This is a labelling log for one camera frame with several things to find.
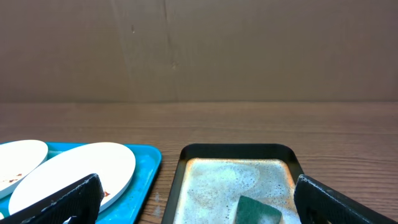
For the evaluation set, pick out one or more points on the teal plastic serving tray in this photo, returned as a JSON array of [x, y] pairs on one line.
[[127, 206]]

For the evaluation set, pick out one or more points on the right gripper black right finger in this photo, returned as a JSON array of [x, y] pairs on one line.
[[317, 203]]

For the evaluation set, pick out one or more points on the white plate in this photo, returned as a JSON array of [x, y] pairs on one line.
[[18, 159], [114, 164]]

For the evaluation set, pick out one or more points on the green and yellow sponge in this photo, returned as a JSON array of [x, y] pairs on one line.
[[250, 211]]

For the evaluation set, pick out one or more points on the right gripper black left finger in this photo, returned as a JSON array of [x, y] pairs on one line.
[[79, 202]]

